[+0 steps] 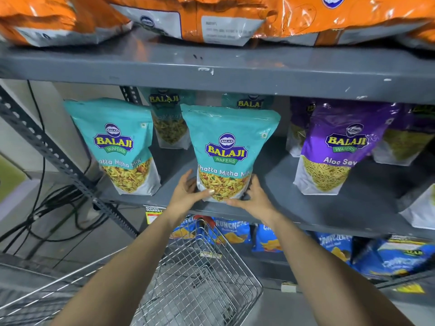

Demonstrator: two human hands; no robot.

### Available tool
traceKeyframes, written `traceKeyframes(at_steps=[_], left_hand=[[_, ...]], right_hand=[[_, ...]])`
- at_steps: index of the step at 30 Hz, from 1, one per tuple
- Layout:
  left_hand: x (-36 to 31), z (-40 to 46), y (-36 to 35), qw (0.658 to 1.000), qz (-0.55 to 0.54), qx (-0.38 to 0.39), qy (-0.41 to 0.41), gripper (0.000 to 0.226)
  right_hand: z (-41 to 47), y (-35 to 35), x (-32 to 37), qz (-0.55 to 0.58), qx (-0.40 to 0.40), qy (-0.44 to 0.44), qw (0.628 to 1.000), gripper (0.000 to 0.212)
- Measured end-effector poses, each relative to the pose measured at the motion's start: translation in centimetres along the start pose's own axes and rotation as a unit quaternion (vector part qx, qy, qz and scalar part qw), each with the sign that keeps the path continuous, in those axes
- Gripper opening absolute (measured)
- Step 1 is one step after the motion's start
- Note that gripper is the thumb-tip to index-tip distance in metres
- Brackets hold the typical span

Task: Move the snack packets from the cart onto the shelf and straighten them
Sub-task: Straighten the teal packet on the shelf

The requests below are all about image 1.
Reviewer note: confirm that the person's right hand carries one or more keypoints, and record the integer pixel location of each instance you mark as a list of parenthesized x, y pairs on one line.
[(258, 205)]

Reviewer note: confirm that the teal snack mix packet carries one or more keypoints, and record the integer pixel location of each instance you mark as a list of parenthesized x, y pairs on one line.
[(231, 139), (170, 128), (248, 100), (115, 139)]

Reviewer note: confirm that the snack packet with white base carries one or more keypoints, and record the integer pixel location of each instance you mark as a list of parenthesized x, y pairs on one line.
[(421, 210)]

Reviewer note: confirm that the blue chips packet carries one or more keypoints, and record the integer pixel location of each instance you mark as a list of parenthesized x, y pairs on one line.
[(234, 230), (268, 239), (397, 258), (181, 230), (334, 246)]

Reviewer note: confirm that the purple sev snack packet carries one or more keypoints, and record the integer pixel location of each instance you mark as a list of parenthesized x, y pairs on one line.
[(299, 128), (340, 149), (404, 142)]

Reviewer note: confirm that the person's left hand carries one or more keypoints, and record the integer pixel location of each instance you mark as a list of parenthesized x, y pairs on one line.
[(183, 200)]

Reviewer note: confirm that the white shelf label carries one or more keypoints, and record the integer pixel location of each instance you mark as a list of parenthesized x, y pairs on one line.
[(289, 287)]

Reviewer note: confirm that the yellow red shelf label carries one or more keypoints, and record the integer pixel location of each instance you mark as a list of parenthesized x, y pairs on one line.
[(153, 214)]

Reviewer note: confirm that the person's left thumb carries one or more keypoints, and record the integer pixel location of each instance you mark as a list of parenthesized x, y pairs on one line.
[(205, 194)]

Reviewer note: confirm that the person's left forearm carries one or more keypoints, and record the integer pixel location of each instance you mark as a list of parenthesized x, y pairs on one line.
[(119, 274)]

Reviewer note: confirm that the person's right thumb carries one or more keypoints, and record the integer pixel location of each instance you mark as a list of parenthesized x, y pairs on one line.
[(238, 202)]

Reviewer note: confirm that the grey metal shelving rack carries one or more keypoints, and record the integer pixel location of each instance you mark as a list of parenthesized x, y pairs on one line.
[(238, 71)]

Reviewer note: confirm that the person's right forearm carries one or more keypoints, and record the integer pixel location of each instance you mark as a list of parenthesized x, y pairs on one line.
[(326, 278)]

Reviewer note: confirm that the orange snack bag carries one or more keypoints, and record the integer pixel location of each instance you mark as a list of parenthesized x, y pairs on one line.
[(340, 16), (51, 16), (197, 16)]

